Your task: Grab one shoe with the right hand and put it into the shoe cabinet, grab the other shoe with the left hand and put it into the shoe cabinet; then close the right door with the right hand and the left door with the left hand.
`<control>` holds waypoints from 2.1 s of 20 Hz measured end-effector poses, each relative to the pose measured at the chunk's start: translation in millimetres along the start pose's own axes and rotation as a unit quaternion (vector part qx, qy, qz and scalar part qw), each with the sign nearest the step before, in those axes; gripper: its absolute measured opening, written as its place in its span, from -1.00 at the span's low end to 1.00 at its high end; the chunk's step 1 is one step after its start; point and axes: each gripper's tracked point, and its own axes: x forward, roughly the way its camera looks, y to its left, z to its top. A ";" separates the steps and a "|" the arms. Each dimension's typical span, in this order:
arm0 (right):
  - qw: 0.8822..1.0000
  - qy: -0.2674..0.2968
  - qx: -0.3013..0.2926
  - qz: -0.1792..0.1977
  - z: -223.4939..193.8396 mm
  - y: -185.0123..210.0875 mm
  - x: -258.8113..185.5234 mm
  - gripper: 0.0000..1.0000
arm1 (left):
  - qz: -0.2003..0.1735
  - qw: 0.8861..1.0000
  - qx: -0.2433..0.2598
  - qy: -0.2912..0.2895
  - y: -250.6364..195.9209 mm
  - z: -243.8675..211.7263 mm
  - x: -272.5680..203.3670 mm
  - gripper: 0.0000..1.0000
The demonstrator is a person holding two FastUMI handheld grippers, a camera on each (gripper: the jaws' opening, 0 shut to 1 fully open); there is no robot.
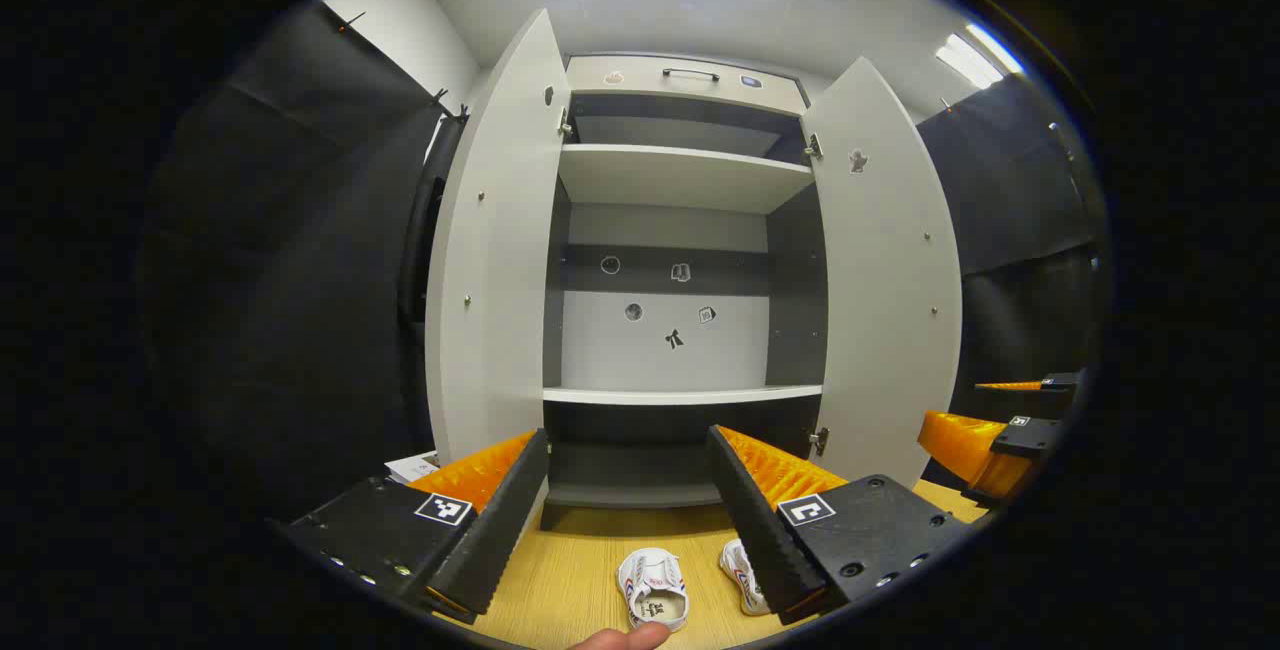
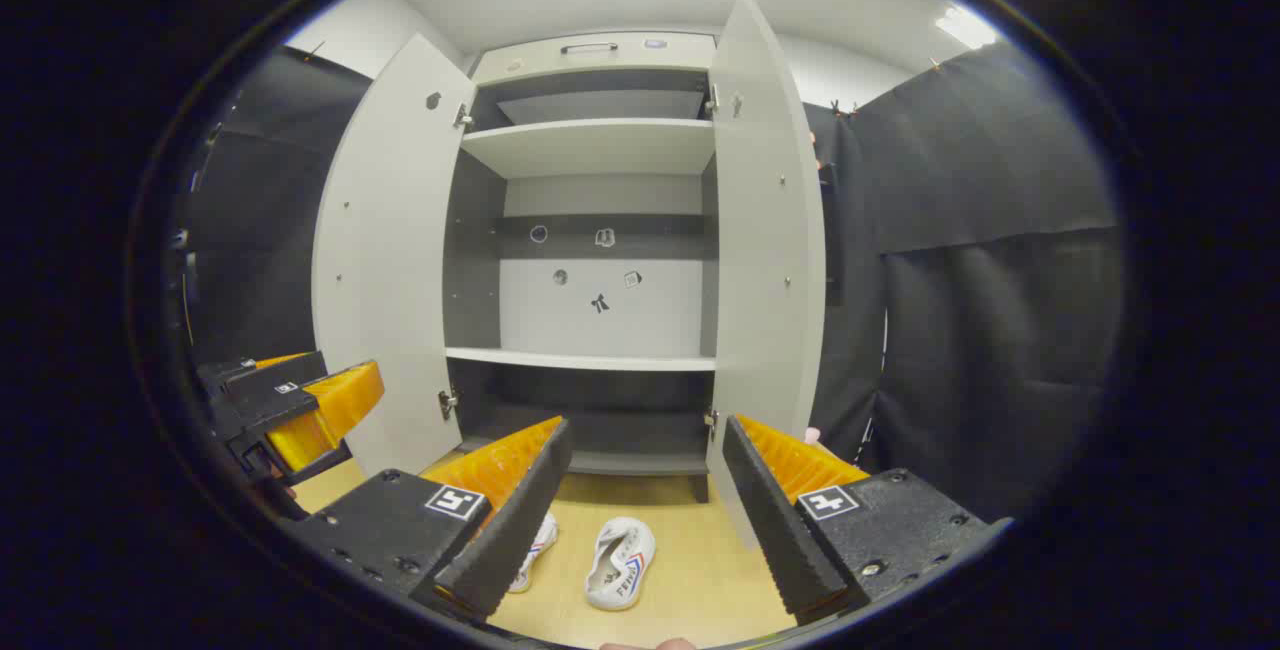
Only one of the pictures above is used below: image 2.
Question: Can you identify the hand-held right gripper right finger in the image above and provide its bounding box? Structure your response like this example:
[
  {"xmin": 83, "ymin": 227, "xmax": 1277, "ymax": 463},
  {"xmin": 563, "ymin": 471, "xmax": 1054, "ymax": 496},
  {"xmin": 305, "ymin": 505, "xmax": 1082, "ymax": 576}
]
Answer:
[{"xmin": 722, "ymin": 415, "xmax": 1013, "ymax": 628}]

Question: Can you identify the white shoe yellow sole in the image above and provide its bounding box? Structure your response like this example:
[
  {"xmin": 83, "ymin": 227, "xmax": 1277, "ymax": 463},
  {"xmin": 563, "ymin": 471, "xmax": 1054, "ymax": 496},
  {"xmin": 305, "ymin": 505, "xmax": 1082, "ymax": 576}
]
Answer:
[
  {"xmin": 508, "ymin": 512, "xmax": 559, "ymax": 595},
  {"xmin": 585, "ymin": 517, "xmax": 658, "ymax": 612}
]

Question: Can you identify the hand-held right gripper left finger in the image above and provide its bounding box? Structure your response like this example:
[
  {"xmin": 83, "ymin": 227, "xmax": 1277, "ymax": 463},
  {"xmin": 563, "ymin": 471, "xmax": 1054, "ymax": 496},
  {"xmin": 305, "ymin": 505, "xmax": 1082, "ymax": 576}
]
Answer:
[{"xmin": 283, "ymin": 417, "xmax": 574, "ymax": 624}]

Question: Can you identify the small ceiling light panel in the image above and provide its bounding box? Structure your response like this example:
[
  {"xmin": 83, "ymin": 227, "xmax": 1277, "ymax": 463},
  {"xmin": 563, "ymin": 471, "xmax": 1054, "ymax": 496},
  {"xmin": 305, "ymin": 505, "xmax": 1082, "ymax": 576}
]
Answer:
[{"xmin": 935, "ymin": 7, "xmax": 999, "ymax": 51}]

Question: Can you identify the white shoe cabinet door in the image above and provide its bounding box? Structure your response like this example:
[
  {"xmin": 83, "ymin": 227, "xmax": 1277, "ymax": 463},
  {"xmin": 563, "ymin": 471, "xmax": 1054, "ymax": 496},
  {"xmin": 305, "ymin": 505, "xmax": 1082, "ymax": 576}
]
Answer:
[
  {"xmin": 312, "ymin": 33, "xmax": 479, "ymax": 479},
  {"xmin": 706, "ymin": 0, "xmax": 829, "ymax": 551}
]

